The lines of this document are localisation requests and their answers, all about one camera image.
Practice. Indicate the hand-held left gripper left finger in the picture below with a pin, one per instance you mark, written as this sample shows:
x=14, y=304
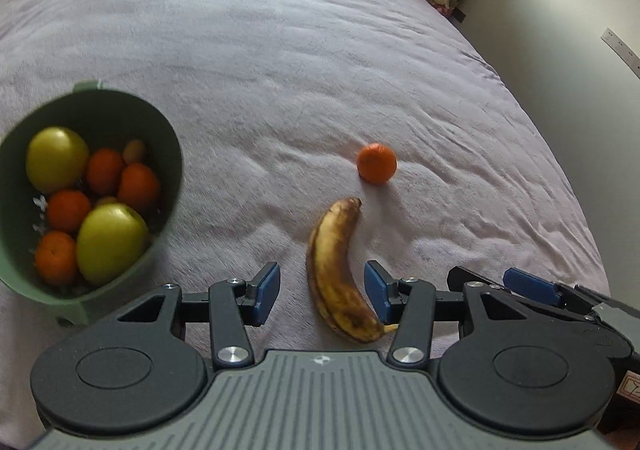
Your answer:
x=267, y=287

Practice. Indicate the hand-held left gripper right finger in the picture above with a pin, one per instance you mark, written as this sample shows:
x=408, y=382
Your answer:
x=375, y=290

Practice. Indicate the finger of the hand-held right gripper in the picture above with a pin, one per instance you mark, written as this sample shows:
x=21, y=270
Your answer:
x=530, y=285
x=475, y=276

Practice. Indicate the spotted ripe banana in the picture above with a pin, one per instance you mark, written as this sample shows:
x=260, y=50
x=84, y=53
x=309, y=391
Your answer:
x=330, y=270

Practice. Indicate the orange mandarin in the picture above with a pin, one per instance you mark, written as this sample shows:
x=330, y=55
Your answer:
x=377, y=162
x=139, y=187
x=55, y=257
x=67, y=210
x=104, y=170

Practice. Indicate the green colander bowl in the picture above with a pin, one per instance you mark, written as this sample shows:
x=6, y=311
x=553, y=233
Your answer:
x=115, y=114

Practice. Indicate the yellow-green apple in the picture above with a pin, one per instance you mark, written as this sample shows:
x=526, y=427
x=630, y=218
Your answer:
x=112, y=244
x=56, y=159

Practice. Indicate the small yellow fruit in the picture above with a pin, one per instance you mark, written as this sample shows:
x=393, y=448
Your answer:
x=134, y=151
x=105, y=201

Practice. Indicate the pink bed blanket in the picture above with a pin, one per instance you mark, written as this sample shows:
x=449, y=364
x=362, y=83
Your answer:
x=300, y=54

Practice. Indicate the white wall strip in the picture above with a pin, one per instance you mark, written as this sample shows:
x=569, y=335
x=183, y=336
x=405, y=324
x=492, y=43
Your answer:
x=620, y=48

